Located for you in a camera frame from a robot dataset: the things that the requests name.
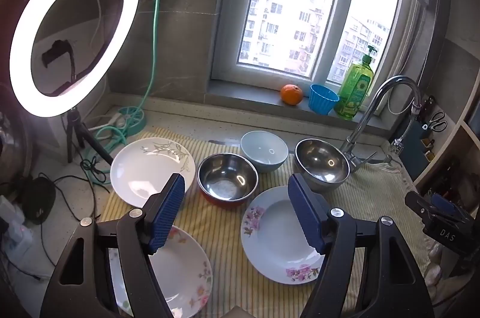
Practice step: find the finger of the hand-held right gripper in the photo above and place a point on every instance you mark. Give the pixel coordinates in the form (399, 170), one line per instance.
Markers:
(444, 203)
(418, 203)

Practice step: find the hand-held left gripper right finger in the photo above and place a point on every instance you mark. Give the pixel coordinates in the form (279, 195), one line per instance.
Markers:
(303, 216)

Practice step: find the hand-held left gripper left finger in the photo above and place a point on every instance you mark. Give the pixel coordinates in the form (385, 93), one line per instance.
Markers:
(167, 216)

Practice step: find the purple flower deep plate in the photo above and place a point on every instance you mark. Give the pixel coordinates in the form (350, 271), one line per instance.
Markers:
(277, 239)

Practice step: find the white leaf print plate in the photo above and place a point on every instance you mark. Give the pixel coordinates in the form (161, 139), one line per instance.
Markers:
(142, 171)

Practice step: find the pink flower deep plate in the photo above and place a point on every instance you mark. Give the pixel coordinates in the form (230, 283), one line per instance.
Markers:
(180, 273)

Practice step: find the large steel bowl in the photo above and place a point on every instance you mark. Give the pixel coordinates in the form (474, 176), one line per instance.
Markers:
(322, 160)

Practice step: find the red steel bowl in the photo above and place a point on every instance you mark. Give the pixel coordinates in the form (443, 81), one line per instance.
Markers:
(225, 179)

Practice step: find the light blue ceramic bowl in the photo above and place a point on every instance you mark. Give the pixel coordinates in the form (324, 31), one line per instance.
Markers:
(262, 149)

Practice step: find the person's right hand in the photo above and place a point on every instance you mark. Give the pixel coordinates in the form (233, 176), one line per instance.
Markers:
(435, 261)

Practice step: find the dark knife holder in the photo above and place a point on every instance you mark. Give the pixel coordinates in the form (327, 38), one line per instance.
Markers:
(416, 149)

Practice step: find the striped yellow cloth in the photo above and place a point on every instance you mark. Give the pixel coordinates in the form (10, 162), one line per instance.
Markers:
(225, 228)

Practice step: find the scissors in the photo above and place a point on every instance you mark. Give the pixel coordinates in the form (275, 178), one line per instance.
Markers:
(437, 121)

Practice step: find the white shelf unit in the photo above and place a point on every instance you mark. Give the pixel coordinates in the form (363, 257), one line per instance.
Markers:
(470, 104)

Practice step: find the round teal power strip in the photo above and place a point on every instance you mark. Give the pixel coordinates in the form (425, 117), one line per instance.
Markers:
(131, 119)

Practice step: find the white plug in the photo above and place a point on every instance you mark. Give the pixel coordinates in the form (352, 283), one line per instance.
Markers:
(108, 121)

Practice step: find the chrome faucet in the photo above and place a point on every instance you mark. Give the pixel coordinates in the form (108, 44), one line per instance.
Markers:
(375, 96)

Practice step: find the blue ribbed cup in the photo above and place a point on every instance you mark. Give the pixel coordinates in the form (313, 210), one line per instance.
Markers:
(322, 98)

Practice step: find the orange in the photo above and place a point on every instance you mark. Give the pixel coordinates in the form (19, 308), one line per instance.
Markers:
(291, 94)

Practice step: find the black tripod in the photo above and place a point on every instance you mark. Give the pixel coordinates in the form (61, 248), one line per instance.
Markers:
(73, 130)

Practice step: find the green dish soap bottle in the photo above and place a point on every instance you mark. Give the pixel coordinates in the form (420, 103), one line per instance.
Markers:
(354, 89)

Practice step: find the white plastic bag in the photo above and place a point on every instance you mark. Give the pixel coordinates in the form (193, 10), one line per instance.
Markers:
(15, 231)

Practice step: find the window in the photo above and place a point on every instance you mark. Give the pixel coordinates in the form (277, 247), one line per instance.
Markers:
(292, 21)

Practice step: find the black phone clamp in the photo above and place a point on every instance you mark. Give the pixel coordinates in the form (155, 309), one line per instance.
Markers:
(54, 53)

